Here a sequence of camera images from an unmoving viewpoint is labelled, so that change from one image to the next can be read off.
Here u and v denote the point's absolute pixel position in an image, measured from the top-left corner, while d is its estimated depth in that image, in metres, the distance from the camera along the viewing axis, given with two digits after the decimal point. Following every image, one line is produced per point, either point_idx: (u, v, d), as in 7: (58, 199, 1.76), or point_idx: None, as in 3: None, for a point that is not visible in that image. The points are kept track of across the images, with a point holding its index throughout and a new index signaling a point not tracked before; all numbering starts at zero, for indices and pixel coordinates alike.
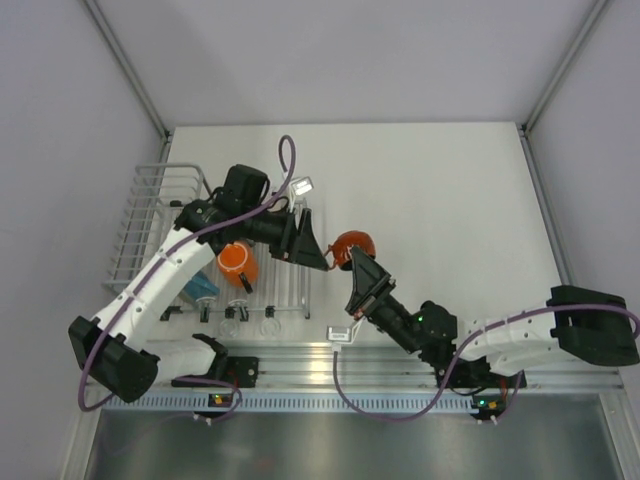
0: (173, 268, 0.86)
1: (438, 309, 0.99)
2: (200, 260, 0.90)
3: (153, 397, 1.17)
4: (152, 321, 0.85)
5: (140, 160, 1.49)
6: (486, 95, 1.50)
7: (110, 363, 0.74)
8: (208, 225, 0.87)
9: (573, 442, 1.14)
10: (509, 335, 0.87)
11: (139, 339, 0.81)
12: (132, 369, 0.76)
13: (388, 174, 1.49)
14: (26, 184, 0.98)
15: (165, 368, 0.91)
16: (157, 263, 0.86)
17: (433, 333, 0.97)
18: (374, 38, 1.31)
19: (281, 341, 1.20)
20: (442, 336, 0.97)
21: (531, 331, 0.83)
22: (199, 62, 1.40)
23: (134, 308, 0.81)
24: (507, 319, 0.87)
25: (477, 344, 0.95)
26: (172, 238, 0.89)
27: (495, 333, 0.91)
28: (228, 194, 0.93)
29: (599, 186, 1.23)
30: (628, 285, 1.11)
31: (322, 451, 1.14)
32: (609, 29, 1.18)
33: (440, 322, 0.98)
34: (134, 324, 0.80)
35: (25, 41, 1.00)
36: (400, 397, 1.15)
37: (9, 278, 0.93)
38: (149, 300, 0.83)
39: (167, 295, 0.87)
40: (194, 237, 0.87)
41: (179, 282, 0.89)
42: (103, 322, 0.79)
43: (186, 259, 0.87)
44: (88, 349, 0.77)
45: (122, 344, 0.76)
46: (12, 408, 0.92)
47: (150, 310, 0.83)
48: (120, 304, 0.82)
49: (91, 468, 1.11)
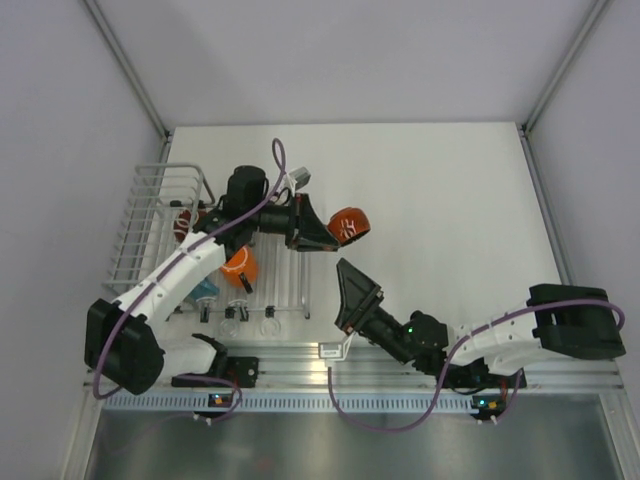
0: (193, 264, 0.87)
1: (425, 318, 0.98)
2: (215, 260, 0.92)
3: (155, 397, 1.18)
4: (167, 309, 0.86)
5: (140, 160, 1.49)
6: (486, 95, 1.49)
7: (128, 345, 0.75)
8: (222, 227, 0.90)
9: (573, 443, 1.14)
10: (495, 338, 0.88)
11: (156, 325, 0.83)
12: (146, 356, 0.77)
13: (388, 174, 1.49)
14: (26, 183, 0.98)
15: (172, 362, 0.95)
16: (178, 256, 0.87)
17: (423, 343, 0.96)
18: (375, 39, 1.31)
19: (281, 341, 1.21)
20: (433, 345, 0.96)
21: (514, 332, 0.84)
22: (200, 63, 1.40)
23: (155, 294, 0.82)
24: (491, 323, 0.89)
25: (466, 350, 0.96)
26: (191, 237, 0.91)
27: (482, 337, 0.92)
28: (232, 201, 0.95)
29: (598, 186, 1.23)
30: (627, 285, 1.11)
31: (322, 451, 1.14)
32: (609, 29, 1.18)
33: (430, 332, 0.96)
34: (154, 308, 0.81)
35: (24, 40, 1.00)
36: (397, 397, 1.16)
37: (9, 278, 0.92)
38: (169, 288, 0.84)
39: (184, 289, 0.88)
40: (211, 237, 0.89)
41: (195, 278, 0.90)
42: (124, 304, 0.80)
43: (205, 257, 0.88)
44: (104, 332, 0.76)
45: (143, 325, 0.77)
46: (13, 407, 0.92)
47: (169, 299, 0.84)
48: (140, 290, 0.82)
49: (91, 467, 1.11)
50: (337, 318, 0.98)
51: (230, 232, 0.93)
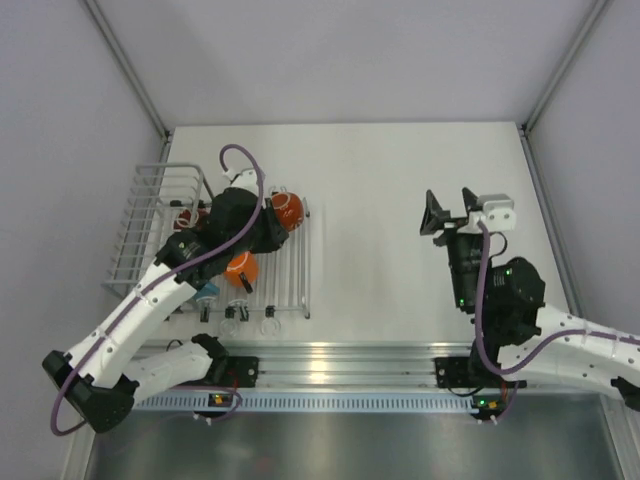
0: (148, 308, 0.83)
1: (526, 266, 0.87)
2: (178, 299, 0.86)
3: (155, 397, 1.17)
4: (126, 359, 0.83)
5: (140, 160, 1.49)
6: (487, 95, 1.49)
7: (78, 403, 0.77)
8: (191, 262, 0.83)
9: (573, 442, 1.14)
10: (614, 353, 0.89)
11: (113, 376, 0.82)
12: (101, 407, 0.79)
13: (388, 175, 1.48)
14: (25, 183, 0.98)
15: (149, 386, 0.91)
16: (133, 301, 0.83)
17: (519, 290, 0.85)
18: (375, 38, 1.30)
19: (281, 340, 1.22)
20: (529, 299, 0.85)
21: (639, 361, 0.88)
22: (199, 63, 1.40)
23: (105, 349, 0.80)
24: (619, 337, 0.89)
25: (567, 342, 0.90)
26: (151, 274, 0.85)
27: (599, 342, 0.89)
28: (214, 226, 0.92)
29: (599, 185, 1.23)
30: (628, 285, 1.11)
31: (322, 451, 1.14)
32: (610, 28, 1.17)
33: (531, 281, 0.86)
34: (103, 365, 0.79)
35: (24, 40, 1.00)
36: (398, 397, 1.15)
37: (9, 278, 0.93)
38: (121, 341, 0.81)
39: (142, 334, 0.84)
40: (171, 276, 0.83)
41: (156, 320, 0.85)
42: (75, 359, 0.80)
43: (162, 300, 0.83)
44: (59, 382, 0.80)
45: (90, 387, 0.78)
46: (13, 408, 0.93)
47: (123, 350, 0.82)
48: (91, 344, 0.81)
49: (92, 466, 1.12)
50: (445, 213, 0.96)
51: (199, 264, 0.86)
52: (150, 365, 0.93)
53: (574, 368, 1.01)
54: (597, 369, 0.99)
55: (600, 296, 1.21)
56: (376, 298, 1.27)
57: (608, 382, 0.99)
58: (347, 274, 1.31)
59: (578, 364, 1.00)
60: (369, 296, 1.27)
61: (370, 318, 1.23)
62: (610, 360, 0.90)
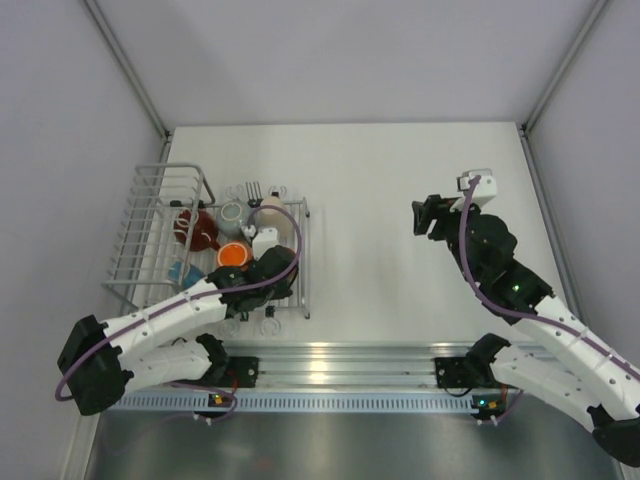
0: (188, 313, 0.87)
1: (491, 219, 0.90)
2: (213, 316, 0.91)
3: (151, 397, 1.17)
4: (146, 350, 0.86)
5: (140, 160, 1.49)
6: (486, 95, 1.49)
7: (92, 372, 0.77)
8: (233, 290, 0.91)
9: (572, 443, 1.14)
10: (596, 365, 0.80)
11: (131, 359, 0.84)
12: (105, 387, 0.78)
13: (387, 175, 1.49)
14: (24, 182, 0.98)
15: (141, 379, 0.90)
16: (179, 299, 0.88)
17: (473, 233, 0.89)
18: (376, 39, 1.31)
19: (281, 341, 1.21)
20: (483, 240, 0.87)
21: (620, 385, 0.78)
22: (200, 64, 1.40)
23: (141, 331, 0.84)
24: (611, 355, 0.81)
25: (557, 336, 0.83)
26: (199, 285, 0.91)
27: (586, 350, 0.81)
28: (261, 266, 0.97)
29: (599, 185, 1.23)
30: (628, 285, 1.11)
31: (323, 451, 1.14)
32: (608, 29, 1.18)
33: (489, 228, 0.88)
34: (135, 343, 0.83)
35: (23, 38, 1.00)
36: (400, 397, 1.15)
37: (10, 278, 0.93)
38: (155, 330, 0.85)
39: (171, 334, 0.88)
40: (218, 293, 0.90)
41: (186, 328, 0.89)
42: (109, 329, 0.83)
43: (204, 310, 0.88)
44: (82, 347, 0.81)
45: (115, 359, 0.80)
46: (13, 407, 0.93)
47: (153, 339, 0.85)
48: (128, 322, 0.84)
49: (92, 466, 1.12)
50: (439, 194, 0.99)
51: (239, 295, 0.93)
52: (149, 359, 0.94)
53: (562, 383, 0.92)
54: (584, 393, 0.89)
55: (600, 297, 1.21)
56: (375, 299, 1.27)
57: (584, 407, 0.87)
58: (348, 275, 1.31)
59: (567, 379, 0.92)
60: (369, 297, 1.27)
61: (370, 318, 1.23)
62: (589, 373, 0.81)
